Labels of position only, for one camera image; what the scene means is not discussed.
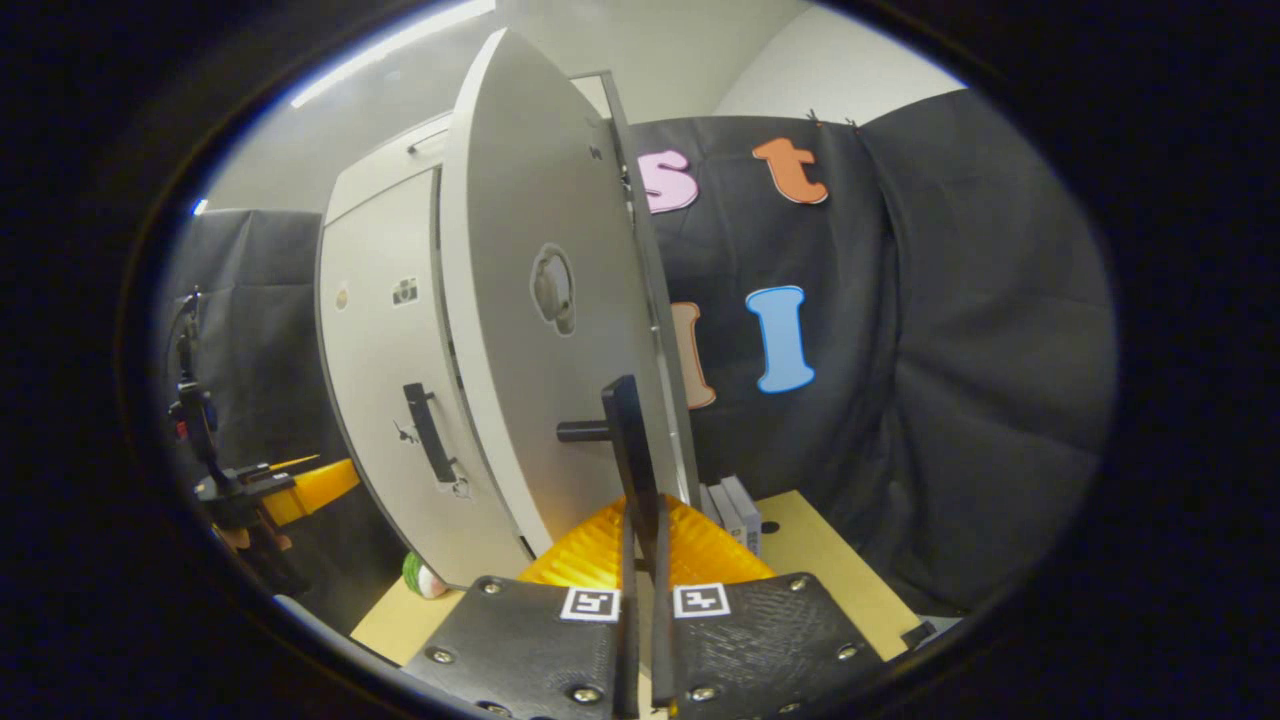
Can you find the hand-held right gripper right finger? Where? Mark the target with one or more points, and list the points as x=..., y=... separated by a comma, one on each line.
x=662, y=640

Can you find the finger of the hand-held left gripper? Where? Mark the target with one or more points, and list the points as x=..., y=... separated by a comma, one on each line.
x=320, y=485
x=250, y=483

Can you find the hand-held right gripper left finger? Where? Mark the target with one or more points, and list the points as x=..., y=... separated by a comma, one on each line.
x=629, y=640

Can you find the white shoe cabinet door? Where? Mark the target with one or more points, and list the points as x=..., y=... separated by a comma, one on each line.
x=520, y=200
x=380, y=350

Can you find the white double-door shoe cabinet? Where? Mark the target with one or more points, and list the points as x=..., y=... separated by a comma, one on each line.
x=660, y=345

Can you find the white cabinet drawer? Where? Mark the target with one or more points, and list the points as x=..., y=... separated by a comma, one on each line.
x=380, y=170

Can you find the white flat box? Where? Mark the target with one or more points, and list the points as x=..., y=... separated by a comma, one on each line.
x=718, y=512

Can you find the grey flat box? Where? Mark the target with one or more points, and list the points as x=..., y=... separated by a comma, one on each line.
x=745, y=515

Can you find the small black plate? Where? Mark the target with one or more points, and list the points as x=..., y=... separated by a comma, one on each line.
x=920, y=635

